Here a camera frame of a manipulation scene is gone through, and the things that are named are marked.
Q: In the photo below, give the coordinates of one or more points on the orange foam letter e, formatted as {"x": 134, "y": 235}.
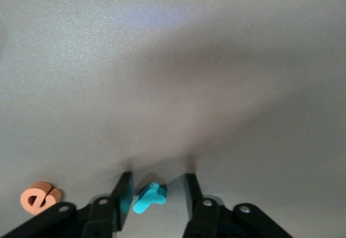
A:
{"x": 40, "y": 188}

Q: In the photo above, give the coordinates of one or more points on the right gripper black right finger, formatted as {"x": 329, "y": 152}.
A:
{"x": 196, "y": 194}

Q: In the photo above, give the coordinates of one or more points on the teal foam letter r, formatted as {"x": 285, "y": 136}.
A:
{"x": 147, "y": 197}

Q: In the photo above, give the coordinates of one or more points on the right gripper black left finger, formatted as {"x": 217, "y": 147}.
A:
{"x": 123, "y": 194}

